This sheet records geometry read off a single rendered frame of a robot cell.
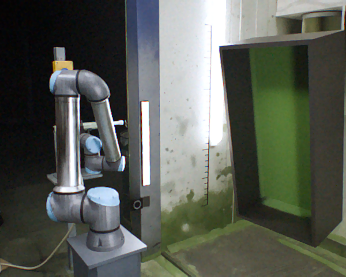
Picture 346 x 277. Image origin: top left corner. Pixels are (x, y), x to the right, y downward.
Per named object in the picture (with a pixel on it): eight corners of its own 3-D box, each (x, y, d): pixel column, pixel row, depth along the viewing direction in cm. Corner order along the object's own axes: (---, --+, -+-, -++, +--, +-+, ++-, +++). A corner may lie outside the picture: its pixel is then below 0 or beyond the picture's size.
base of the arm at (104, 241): (94, 256, 157) (93, 236, 155) (80, 239, 172) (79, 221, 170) (131, 244, 168) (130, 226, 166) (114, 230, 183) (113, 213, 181)
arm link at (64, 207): (79, 228, 160) (77, 67, 153) (44, 226, 162) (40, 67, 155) (90, 218, 175) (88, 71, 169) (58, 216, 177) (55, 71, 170)
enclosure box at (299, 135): (264, 195, 265) (253, 37, 226) (342, 220, 221) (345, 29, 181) (236, 216, 245) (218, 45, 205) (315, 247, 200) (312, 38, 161)
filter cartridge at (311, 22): (337, 107, 320) (345, 14, 301) (337, 111, 288) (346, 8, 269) (297, 105, 335) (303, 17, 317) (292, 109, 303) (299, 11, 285)
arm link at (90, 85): (106, 64, 161) (127, 161, 207) (81, 64, 162) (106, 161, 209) (101, 78, 152) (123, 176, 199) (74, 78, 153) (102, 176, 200)
